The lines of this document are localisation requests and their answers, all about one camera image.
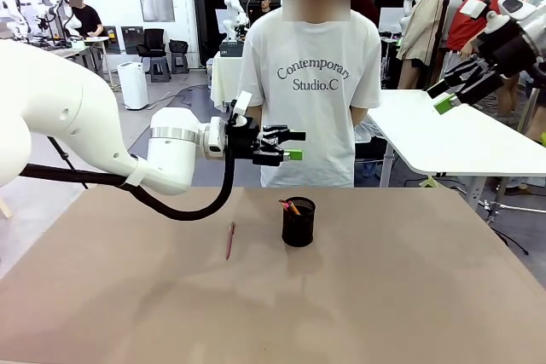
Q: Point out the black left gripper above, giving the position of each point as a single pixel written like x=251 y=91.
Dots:
x=241 y=140

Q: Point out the maroon pen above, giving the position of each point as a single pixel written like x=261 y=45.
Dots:
x=230 y=240

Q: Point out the yellow pencil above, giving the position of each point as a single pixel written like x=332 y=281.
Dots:
x=294 y=209

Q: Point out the metal light stand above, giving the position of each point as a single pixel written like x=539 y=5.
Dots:
x=512 y=207

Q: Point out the black box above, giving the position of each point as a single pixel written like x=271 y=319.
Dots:
x=230 y=48

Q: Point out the metal workbench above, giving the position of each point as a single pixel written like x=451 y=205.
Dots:
x=91 y=46

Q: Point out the person in white T-shirt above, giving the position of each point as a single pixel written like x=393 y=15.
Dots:
x=307 y=104

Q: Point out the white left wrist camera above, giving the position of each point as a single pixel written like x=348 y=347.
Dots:
x=241 y=104

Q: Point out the man in black shirt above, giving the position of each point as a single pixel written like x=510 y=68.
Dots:
x=87 y=19

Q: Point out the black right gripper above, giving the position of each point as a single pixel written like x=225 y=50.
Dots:
x=507 y=48

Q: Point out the table with white cloth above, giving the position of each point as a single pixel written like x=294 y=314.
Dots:
x=226 y=78

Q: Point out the black stool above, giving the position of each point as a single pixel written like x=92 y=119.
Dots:
x=179 y=53

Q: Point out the person in red shirt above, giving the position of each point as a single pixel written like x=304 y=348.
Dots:
x=462 y=29

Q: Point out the grey framed board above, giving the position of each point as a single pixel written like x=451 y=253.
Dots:
x=131 y=40

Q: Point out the black tripod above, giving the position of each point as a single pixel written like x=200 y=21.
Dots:
x=70 y=163

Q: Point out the grey stool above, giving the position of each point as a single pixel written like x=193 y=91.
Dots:
x=160 y=71

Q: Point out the black office chair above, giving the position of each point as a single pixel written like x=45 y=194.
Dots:
x=152 y=44

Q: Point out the white folding table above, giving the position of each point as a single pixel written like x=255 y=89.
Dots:
x=448 y=138

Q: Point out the person behind cloth table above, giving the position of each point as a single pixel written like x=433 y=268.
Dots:
x=265 y=5

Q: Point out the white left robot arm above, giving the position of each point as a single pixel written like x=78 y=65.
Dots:
x=64 y=104

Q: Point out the black mesh pen holder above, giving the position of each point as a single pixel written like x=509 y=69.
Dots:
x=298 y=229

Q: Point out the white air purifier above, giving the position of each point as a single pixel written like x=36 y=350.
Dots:
x=133 y=84

